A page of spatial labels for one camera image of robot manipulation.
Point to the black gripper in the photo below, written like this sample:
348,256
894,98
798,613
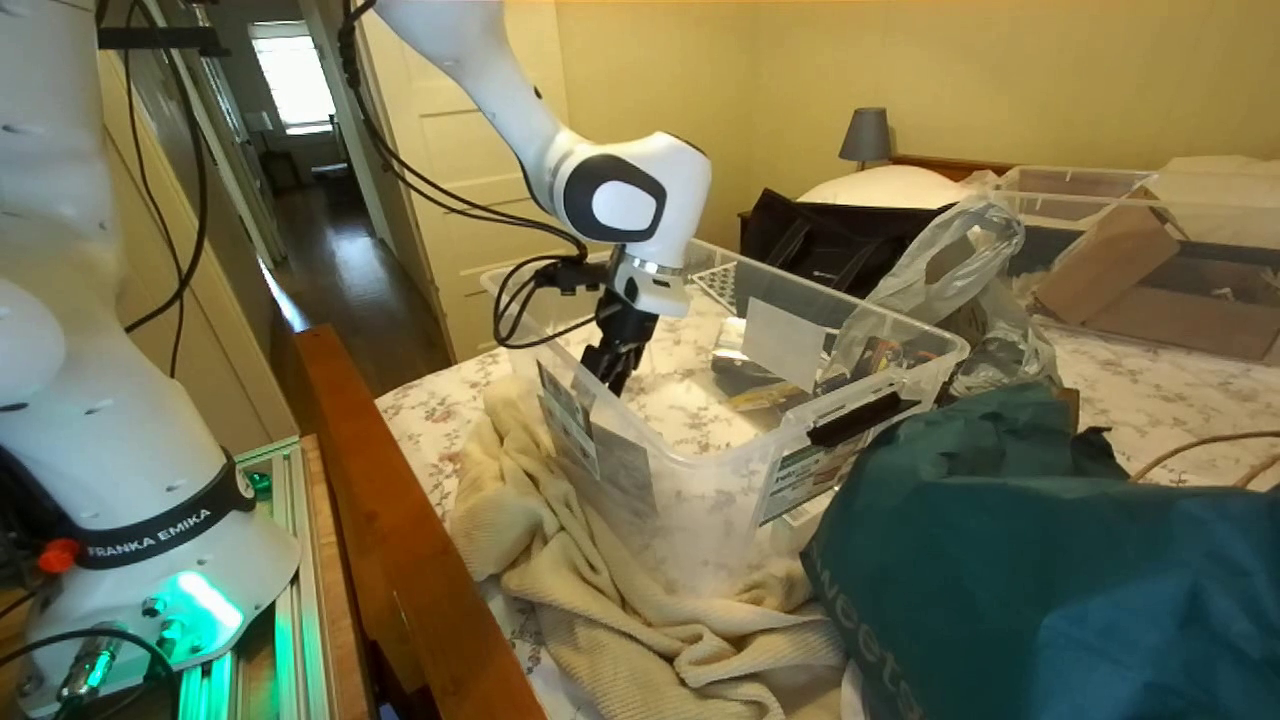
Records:
623,341

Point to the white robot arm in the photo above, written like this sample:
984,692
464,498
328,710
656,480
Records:
169,557

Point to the teal robot base stand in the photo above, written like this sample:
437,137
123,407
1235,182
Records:
278,665

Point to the wooden bed footboard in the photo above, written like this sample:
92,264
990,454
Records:
425,633

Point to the floral bed sheet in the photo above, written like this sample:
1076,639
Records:
1174,416

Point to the clear plastic storage bin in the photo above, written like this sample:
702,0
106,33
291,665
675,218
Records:
727,447

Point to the cream towel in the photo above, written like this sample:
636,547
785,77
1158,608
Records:
617,633

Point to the black handbag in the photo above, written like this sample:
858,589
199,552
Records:
842,246

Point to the grey bedside lamp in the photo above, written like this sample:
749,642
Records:
864,137

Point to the clear plastic bag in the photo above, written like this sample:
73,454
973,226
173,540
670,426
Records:
949,277

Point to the teal fabric bag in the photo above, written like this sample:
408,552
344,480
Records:
993,561

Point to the cardboard box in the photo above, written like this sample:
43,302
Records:
1133,273

